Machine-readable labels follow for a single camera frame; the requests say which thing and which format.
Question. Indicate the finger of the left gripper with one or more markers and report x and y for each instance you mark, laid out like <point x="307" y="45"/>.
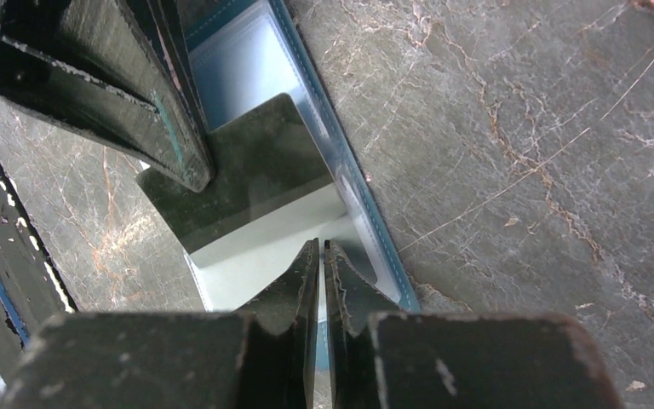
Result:
<point x="86" y="67"/>
<point x="161" y="24"/>

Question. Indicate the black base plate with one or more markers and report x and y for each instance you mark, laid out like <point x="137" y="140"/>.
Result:
<point x="31" y="289"/>

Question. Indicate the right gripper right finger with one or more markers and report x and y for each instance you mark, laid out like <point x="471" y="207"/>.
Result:
<point x="384" y="357"/>

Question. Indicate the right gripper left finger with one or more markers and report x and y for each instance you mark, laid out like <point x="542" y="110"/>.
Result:
<point x="261" y="355"/>

